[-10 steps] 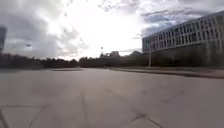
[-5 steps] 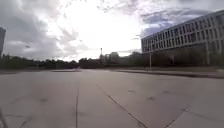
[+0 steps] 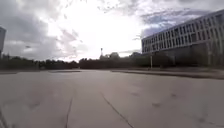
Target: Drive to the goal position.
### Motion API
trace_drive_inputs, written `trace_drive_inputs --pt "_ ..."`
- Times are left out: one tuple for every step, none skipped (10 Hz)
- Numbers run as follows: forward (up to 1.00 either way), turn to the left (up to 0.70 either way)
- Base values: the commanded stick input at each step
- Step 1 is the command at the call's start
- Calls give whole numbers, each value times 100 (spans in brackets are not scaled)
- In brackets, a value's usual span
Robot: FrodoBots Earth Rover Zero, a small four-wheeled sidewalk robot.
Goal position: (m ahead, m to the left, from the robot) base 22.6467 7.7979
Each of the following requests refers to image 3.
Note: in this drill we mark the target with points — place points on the row of dark trees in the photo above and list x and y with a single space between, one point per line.
100 62

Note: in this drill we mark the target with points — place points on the thin distant tower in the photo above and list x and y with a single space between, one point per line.
101 51

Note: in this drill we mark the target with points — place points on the grey paved plaza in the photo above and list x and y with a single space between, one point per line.
110 100

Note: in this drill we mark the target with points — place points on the short pale pole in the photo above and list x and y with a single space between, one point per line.
151 62

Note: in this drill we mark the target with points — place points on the raised paved platform with kerb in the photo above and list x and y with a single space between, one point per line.
180 73

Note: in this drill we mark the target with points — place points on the grey building with pale window bands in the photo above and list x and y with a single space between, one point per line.
190 38

